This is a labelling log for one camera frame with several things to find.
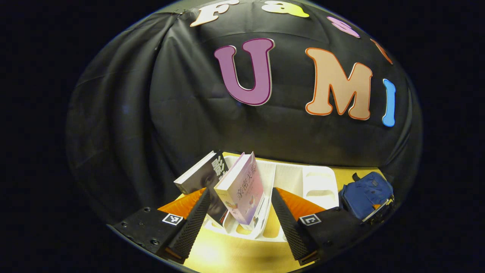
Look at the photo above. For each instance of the pink cover book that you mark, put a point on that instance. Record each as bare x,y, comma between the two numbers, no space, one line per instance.
244,189

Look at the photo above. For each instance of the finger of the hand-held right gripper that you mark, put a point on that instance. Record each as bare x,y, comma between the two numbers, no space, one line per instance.
379,210

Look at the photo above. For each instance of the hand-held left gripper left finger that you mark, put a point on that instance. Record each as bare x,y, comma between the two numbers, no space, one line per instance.
193,223

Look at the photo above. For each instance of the blue schoolbag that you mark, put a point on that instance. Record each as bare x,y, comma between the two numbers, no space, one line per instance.
363,193

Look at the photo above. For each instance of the white plastic bookshelf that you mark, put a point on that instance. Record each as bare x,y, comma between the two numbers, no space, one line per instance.
318,185

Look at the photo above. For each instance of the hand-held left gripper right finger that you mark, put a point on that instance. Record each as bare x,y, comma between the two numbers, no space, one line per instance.
288,223

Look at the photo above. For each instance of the grey face cover book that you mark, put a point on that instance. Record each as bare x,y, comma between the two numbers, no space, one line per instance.
199,178

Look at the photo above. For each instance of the black backdrop cloth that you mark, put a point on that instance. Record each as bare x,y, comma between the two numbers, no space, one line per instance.
170,113

